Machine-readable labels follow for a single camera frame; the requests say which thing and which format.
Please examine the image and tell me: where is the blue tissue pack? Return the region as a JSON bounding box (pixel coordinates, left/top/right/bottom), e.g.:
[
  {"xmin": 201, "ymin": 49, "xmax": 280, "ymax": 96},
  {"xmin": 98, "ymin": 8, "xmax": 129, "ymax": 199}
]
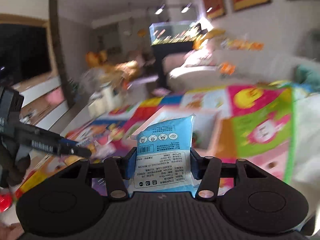
[{"xmin": 127, "ymin": 114, "xmax": 201, "ymax": 197}]

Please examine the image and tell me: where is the pink cardboard box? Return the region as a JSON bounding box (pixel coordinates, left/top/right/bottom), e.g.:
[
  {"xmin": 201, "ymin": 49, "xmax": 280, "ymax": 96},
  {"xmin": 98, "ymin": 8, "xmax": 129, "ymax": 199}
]
[{"xmin": 129, "ymin": 106, "xmax": 222, "ymax": 157}]

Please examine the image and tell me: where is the colourful cartoon play mat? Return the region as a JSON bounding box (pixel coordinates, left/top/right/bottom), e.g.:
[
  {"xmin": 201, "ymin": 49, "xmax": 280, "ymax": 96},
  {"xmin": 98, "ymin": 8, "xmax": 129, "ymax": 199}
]
[{"xmin": 15, "ymin": 81, "xmax": 301, "ymax": 205}]

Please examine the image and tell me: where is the black television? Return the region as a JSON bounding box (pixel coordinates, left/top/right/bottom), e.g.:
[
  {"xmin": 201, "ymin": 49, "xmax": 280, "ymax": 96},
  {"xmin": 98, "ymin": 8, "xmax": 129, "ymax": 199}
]
[{"xmin": 0, "ymin": 24, "xmax": 52, "ymax": 86}]

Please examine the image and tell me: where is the beige sofa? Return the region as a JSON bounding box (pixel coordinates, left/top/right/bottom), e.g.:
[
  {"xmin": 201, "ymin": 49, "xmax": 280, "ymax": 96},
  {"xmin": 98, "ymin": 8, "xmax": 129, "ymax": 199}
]
[{"xmin": 167, "ymin": 50, "xmax": 319, "ymax": 92}]

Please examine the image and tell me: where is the orange fish plush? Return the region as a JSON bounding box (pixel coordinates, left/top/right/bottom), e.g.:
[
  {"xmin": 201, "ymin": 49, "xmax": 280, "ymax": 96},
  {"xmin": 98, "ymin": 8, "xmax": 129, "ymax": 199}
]
[{"xmin": 219, "ymin": 62, "xmax": 236, "ymax": 76}]

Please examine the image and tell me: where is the black cabinet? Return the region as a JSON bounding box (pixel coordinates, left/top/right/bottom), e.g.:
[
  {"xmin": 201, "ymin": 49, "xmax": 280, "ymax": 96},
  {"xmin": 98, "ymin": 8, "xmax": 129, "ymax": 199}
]
[{"xmin": 151, "ymin": 41, "xmax": 193, "ymax": 88}]

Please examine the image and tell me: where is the yellow orange plush row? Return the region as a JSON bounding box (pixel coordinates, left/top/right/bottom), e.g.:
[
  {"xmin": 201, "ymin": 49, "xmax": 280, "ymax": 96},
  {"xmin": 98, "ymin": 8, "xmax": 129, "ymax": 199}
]
[{"xmin": 220, "ymin": 38, "xmax": 264, "ymax": 51}]

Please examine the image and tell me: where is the glass fish tank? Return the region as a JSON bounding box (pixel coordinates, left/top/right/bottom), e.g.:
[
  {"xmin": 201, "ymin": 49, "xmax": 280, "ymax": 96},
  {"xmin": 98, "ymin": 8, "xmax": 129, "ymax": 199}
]
[{"xmin": 149, "ymin": 21, "xmax": 208, "ymax": 46}]

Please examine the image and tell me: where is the teal cushion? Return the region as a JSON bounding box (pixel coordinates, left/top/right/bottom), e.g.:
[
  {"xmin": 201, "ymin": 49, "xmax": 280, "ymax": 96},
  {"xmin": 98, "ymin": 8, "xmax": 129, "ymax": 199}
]
[{"xmin": 293, "ymin": 64, "xmax": 319, "ymax": 92}]

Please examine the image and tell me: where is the white wall shelf unit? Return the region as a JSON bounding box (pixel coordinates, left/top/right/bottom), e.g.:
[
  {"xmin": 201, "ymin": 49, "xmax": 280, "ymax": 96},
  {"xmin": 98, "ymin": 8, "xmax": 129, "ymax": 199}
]
[{"xmin": 10, "ymin": 74, "xmax": 73, "ymax": 133}]

